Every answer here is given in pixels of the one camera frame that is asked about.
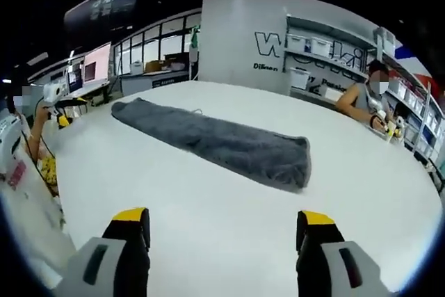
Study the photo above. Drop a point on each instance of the cardboard box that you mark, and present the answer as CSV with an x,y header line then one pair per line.
x,y
153,66

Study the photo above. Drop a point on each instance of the grey counter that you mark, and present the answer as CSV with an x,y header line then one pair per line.
x,y
156,79

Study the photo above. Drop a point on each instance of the stack of white storage bins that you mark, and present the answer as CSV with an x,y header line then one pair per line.
x,y
321,46

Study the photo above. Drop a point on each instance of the grey towel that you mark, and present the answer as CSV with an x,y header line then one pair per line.
x,y
226,140

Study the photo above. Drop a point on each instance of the large display screen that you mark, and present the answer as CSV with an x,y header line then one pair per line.
x,y
99,64

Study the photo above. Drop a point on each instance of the grey metal shelving unit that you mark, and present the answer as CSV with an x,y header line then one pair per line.
x,y
347,38

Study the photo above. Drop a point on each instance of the person's left hand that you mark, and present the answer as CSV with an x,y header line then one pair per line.
x,y
42,114

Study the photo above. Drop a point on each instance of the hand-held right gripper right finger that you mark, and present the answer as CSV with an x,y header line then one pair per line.
x,y
314,258

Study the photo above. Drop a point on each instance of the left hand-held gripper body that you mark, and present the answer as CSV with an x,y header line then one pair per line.
x,y
54,92

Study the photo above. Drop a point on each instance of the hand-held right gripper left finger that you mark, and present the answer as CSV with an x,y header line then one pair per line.
x,y
130,251

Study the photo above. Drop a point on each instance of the green hanging cloth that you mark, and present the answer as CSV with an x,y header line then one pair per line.
x,y
194,38

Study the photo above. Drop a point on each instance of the white table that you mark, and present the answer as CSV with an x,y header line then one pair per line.
x,y
208,217

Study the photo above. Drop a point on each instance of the dark hanging ceiling banner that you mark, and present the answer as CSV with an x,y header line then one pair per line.
x,y
104,5

